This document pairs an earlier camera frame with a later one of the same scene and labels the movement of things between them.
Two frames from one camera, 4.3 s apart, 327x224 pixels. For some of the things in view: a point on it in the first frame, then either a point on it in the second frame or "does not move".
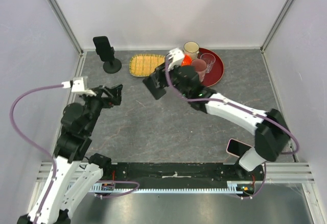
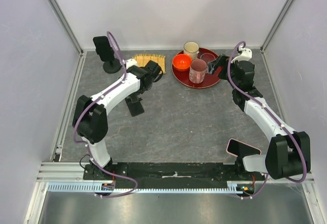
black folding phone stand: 152,83 → 134,104
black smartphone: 103,46 does not move
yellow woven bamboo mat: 142,65 does not move
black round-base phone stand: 113,66 does not move
